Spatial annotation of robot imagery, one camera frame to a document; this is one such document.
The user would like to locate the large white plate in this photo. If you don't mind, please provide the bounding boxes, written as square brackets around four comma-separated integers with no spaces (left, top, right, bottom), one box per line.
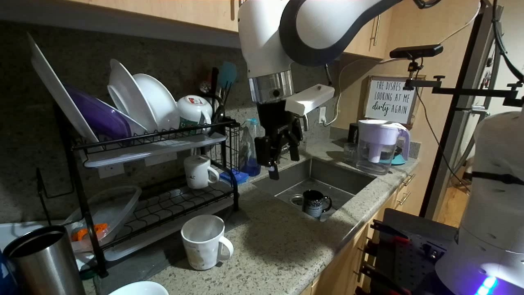
[104,58,160,136]

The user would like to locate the wooden lower cabinet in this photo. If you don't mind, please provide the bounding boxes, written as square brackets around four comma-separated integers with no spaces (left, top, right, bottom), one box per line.
[299,174,422,295]

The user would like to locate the clear blue dish soap bottle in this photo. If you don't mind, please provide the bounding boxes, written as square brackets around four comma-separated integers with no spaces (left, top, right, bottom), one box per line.
[238,117,268,179]

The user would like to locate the teal cloth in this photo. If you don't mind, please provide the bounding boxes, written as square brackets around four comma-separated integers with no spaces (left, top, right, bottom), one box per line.
[381,153,409,167]

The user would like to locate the white water filter pitcher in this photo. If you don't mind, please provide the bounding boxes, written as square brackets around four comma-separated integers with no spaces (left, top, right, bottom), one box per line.
[355,118,412,166]

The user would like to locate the stainless steel sink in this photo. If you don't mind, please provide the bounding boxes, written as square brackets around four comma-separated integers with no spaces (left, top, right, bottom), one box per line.
[251,156,379,225]

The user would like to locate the black hanging cables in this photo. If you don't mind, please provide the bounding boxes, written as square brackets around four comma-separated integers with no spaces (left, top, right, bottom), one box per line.
[487,0,524,84]

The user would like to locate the black mesh utensil holder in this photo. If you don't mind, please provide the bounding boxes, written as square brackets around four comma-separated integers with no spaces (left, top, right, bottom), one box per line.
[214,120,245,172]

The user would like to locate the purple plate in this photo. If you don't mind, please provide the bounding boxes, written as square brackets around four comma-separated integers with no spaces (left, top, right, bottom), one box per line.
[66,87,134,141]

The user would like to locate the white power cable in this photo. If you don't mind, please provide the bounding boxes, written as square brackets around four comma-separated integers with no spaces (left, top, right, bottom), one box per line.
[325,59,350,128]

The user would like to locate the clear plastic container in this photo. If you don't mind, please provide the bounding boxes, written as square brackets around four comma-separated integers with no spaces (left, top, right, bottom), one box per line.
[62,184,143,249]

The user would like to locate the white mug red print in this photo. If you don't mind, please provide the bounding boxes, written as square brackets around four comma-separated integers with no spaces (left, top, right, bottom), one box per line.
[176,94,214,130]

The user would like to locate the stainless steel tumbler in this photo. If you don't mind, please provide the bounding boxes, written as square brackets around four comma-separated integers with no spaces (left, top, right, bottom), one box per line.
[1,225,86,295]

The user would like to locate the small black object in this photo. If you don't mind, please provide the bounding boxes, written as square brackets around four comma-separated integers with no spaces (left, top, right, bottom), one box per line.
[346,121,361,148]

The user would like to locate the large white flat board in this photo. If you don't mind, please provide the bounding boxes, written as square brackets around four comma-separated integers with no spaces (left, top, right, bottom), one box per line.
[25,33,101,144]

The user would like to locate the blue sponge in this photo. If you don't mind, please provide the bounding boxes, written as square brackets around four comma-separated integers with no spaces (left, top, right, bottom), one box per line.
[219,169,250,185]

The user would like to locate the metal stand pole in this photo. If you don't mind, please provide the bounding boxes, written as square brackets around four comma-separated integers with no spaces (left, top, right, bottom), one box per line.
[417,3,505,221]

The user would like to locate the black tool panel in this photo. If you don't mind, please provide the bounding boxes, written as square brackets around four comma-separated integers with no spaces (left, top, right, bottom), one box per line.
[351,207,461,295]

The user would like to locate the black two-tier dish rack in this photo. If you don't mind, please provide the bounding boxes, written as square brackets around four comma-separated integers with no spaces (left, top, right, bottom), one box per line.
[50,100,245,277]

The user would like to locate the teal spatula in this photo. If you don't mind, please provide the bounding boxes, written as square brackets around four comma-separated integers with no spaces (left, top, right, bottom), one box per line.
[214,61,238,125]

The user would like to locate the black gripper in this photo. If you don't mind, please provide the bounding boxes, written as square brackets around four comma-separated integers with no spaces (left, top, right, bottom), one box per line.
[253,98,304,182]

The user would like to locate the small orange item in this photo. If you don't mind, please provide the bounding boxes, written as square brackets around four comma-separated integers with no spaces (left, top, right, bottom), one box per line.
[71,221,111,243]

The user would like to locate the black stereo camera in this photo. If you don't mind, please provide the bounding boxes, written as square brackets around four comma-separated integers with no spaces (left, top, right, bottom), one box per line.
[387,43,445,61]

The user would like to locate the small white bowl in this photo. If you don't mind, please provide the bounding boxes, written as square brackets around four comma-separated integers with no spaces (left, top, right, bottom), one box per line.
[106,280,170,295]

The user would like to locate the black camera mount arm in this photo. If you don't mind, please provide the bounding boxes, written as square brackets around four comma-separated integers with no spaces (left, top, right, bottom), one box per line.
[400,58,524,110]

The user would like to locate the small white plate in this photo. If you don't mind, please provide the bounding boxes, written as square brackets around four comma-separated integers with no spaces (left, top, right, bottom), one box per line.
[106,84,150,136]

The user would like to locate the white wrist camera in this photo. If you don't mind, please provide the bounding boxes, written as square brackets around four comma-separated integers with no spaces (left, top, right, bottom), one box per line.
[283,82,335,118]

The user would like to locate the black utensil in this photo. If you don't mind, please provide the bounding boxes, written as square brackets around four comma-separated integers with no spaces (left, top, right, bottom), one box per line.
[207,66,220,121]

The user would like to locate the framed text sign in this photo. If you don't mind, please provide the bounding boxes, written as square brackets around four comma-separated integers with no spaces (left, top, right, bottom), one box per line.
[361,76,418,126]

